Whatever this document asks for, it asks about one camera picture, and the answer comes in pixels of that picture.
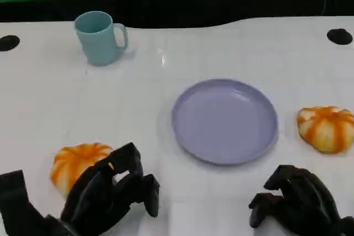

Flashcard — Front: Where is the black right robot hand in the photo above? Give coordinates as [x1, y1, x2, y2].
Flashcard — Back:
[248, 164, 342, 236]

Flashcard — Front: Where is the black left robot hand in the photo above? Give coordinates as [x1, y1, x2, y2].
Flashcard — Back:
[60, 141, 160, 236]

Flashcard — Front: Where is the orange white toy bread roll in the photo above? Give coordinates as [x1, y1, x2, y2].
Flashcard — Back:
[297, 106, 354, 154]
[49, 143, 114, 197]

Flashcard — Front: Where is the lilac plate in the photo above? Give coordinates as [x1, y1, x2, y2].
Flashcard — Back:
[171, 78, 279, 166]

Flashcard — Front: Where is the pale green mug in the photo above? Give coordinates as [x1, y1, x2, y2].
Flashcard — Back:
[74, 11, 129, 67]

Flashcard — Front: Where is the black table grommet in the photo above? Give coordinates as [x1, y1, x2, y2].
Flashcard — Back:
[326, 28, 353, 45]
[0, 35, 20, 52]

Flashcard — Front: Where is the black backdrop band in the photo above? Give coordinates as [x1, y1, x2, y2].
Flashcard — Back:
[0, 0, 354, 29]

